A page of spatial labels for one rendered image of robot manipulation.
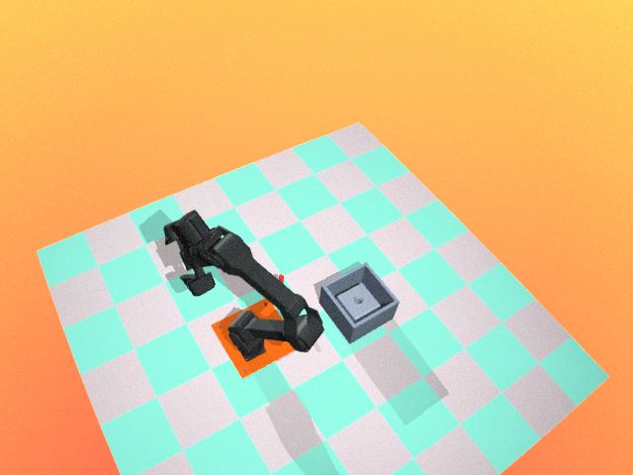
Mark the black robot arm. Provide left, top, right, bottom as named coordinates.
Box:
left=174, top=210, right=324, bottom=362

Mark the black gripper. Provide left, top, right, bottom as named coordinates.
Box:
left=163, top=219, right=216, bottom=297

